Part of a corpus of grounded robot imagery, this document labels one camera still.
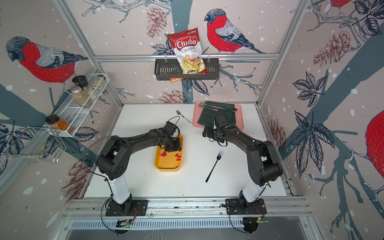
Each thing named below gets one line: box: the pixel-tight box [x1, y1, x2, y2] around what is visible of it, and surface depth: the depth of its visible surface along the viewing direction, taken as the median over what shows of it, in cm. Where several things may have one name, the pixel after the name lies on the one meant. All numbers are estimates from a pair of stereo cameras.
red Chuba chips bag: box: [168, 27, 209, 83], surface depth 86 cm
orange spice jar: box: [45, 114, 75, 135], surface depth 63 cm
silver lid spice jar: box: [70, 86, 93, 108], surface depth 74 cm
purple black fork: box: [205, 150, 224, 183], surface depth 94 cm
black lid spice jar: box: [72, 75, 89, 89], surface depth 75 cm
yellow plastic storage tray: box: [154, 135, 184, 172], surface depth 92 cm
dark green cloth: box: [197, 101, 237, 127], surface depth 118 cm
